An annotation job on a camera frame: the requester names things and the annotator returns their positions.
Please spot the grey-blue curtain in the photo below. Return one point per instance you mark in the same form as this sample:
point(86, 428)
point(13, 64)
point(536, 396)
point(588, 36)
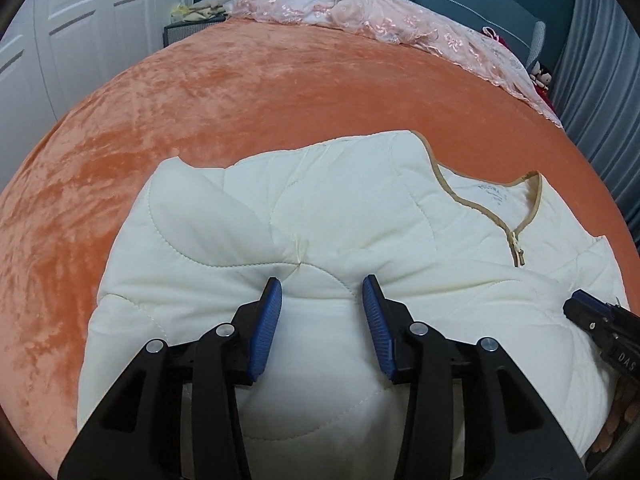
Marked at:
point(600, 85)

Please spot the small stuffed toy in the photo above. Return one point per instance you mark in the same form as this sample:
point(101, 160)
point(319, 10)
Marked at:
point(541, 74)

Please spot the orange plush bed blanket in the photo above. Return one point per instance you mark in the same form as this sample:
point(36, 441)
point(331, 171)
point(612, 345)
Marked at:
point(200, 110)

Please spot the pink lace bedspread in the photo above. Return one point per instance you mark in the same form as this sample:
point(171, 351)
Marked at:
point(375, 15)

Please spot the cream quilted jacket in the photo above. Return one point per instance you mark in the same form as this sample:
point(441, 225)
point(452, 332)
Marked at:
point(325, 200)

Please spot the dark bedside cabinet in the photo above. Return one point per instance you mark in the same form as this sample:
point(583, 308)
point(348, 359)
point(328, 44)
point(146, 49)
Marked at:
point(185, 32)

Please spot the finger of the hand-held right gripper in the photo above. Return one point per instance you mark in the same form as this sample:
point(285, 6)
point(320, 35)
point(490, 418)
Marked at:
point(587, 307)

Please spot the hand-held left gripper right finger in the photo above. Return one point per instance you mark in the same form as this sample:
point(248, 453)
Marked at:
point(377, 325)

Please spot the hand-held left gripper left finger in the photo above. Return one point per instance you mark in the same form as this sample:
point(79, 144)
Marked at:
point(267, 325)

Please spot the white panelled wardrobe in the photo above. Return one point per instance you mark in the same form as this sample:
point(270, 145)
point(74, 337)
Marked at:
point(75, 10)

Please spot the pale yellow cloth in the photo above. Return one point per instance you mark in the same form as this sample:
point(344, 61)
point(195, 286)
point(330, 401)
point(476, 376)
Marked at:
point(200, 10)

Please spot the red cloth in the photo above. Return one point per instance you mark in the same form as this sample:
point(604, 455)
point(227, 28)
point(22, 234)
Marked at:
point(495, 39)

